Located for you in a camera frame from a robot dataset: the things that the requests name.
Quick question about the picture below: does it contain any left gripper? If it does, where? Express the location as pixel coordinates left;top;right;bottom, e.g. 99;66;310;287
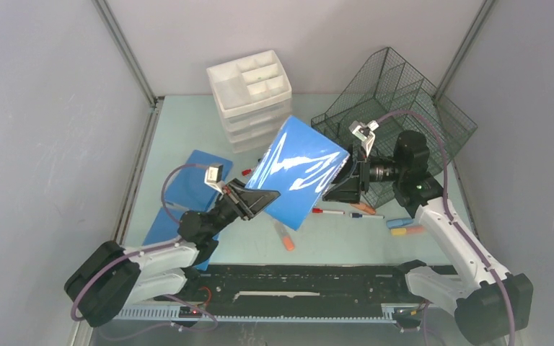
206;178;281;238

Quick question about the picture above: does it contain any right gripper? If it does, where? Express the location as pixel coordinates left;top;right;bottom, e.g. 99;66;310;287
320;142;405;204

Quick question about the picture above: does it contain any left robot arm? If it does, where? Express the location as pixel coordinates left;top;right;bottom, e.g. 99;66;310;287
64;179;281;327

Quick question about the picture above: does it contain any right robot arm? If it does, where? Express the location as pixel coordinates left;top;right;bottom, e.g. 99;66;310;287
325;128;534;345

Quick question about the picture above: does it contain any orange highlighter by basket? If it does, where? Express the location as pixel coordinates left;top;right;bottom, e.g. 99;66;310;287
351;203;376;215

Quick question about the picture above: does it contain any red cap marker bottom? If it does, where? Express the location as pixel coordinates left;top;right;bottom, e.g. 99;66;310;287
312;208;346;215

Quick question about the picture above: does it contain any clear orange highlighter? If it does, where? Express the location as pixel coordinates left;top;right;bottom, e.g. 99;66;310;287
273;221;295;252

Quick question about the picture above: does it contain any blue highlighter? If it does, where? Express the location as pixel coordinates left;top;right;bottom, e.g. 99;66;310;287
386;218;414;229

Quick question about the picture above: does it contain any yellow orange highlighter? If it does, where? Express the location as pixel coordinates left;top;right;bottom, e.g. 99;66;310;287
390;225;425;236

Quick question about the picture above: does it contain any blue cap pen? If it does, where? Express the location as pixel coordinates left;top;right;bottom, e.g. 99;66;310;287
165;202;186;210

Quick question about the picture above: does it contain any white plastic drawer organizer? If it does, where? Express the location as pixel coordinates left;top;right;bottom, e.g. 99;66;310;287
206;50;292;154

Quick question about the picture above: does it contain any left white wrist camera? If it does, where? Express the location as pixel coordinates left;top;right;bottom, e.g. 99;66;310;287
204;164;225;194

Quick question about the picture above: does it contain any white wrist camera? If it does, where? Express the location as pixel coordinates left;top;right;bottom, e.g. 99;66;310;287
348;120;379;156
204;164;225;194

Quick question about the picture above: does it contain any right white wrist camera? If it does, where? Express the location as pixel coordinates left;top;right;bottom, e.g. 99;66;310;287
348;120;379;156

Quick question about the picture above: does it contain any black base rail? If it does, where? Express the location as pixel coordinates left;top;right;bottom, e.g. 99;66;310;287
152;261;454;320

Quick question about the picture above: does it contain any green wire mesh organizer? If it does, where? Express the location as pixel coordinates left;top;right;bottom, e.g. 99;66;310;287
311;48;478;208

